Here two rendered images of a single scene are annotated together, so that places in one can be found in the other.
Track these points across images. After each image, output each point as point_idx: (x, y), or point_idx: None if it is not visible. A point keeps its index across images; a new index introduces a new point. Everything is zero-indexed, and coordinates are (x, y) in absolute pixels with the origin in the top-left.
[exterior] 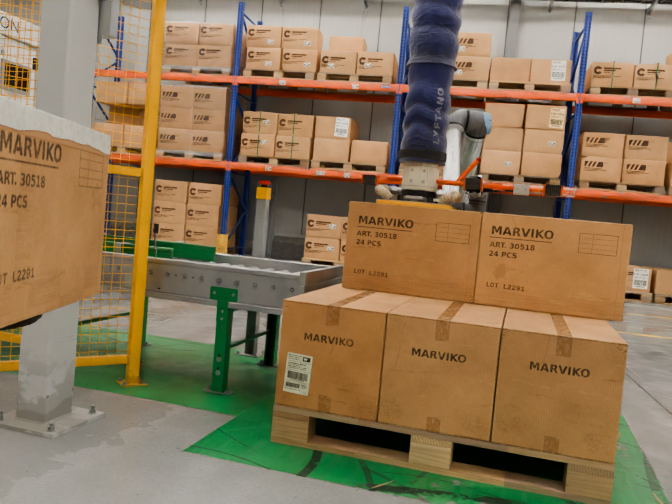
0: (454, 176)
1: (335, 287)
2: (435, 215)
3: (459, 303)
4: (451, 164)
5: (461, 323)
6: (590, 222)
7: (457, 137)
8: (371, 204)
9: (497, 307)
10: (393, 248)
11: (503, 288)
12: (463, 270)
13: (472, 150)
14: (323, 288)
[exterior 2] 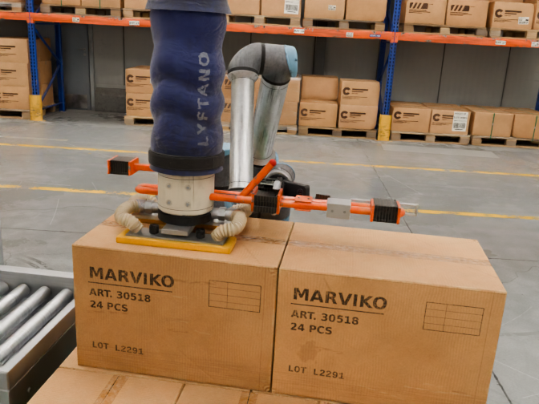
0: (245, 156)
1: (66, 370)
2: (206, 269)
3: (249, 401)
4: (240, 136)
5: None
6: (443, 287)
7: (248, 90)
8: (106, 250)
9: (305, 403)
10: (147, 315)
11: (314, 374)
12: (253, 348)
13: (273, 99)
14: (42, 387)
